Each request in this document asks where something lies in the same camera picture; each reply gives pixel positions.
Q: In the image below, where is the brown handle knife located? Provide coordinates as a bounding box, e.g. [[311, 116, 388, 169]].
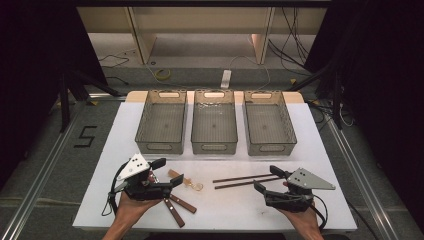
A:
[[169, 194, 198, 214]]

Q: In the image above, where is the right hand-held gripper cable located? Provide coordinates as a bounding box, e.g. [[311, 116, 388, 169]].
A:
[[309, 194, 329, 233]]

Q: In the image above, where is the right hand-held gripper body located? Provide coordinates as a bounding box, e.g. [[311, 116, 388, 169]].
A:
[[264, 167, 336, 213]]

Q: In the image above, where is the aluminium floor rail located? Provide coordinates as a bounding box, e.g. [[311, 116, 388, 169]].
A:
[[324, 116, 399, 240], [0, 109, 81, 240]]

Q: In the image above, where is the bundle of black cables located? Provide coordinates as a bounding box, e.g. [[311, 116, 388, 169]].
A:
[[268, 6, 311, 73]]

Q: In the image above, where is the thin black floor cable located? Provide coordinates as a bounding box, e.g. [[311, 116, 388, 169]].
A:
[[98, 54, 130, 69]]

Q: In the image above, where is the black metal stand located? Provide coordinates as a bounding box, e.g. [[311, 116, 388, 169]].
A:
[[288, 63, 344, 131], [58, 66, 123, 133]]

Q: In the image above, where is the grey mesh basket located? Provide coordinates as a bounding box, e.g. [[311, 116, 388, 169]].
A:
[[134, 89, 188, 155], [190, 88, 239, 155], [243, 89, 298, 157]]

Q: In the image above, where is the white cable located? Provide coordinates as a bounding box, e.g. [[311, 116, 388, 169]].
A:
[[229, 54, 271, 91]]

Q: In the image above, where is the person's right hand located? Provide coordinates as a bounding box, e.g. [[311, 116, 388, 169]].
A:
[[278, 201, 323, 235]]

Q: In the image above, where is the black curtain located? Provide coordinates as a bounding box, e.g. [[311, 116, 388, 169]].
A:
[[304, 0, 424, 231], [0, 0, 108, 188]]

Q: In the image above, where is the white power strip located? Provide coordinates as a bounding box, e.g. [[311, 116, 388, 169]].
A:
[[220, 69, 232, 90]]

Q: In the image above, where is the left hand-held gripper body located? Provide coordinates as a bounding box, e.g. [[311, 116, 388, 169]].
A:
[[113, 153, 175, 202]]

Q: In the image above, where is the person's left hand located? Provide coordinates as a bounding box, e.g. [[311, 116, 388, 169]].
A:
[[115, 191, 163, 225]]

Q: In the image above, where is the yellow cable coil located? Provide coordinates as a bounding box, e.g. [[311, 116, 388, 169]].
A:
[[154, 68, 172, 81]]

